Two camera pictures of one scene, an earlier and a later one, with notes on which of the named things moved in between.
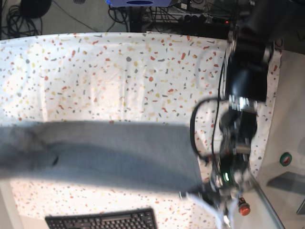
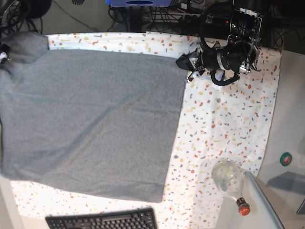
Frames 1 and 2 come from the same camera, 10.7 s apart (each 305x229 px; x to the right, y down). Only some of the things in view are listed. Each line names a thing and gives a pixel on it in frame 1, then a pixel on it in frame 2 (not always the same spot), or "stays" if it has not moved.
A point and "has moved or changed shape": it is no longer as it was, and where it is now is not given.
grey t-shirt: x=156 y=156 has moved or changed shape
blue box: x=139 y=3 stays
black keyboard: x=142 y=218 stays
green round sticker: x=285 y=159 stays
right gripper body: x=226 y=184 to x=224 y=65
